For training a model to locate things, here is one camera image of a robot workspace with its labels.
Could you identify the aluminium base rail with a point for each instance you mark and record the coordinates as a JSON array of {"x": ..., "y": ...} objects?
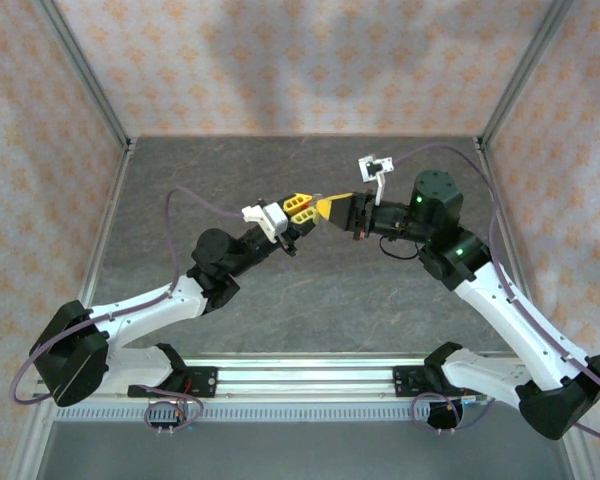
[{"x": 305, "y": 375}]

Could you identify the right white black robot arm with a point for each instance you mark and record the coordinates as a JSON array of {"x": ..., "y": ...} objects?
[{"x": 510, "y": 320}]

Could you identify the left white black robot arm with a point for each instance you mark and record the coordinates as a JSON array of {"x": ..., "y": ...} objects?
[{"x": 145, "y": 310}]

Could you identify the metal keyring with keys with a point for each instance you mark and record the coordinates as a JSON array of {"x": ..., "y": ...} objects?
[{"x": 318, "y": 196}]

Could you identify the aluminium table edge rail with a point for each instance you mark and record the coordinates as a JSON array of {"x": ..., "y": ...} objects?
[
  {"x": 94, "y": 250},
  {"x": 511, "y": 235}
]

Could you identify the aluminium frame post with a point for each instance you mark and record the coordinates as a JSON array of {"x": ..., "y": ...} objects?
[
  {"x": 89, "y": 75},
  {"x": 521, "y": 75}
]

